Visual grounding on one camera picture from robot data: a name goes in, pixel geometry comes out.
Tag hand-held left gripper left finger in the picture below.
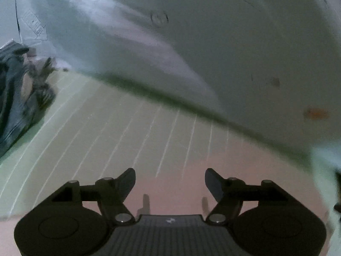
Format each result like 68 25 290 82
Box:
40 168 136 225

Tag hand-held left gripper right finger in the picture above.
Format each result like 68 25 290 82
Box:
205 168 300 224

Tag carrot print pale quilt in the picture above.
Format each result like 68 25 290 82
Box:
0 0 341 172

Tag blue jeans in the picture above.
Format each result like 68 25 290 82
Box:
0 41 58 158

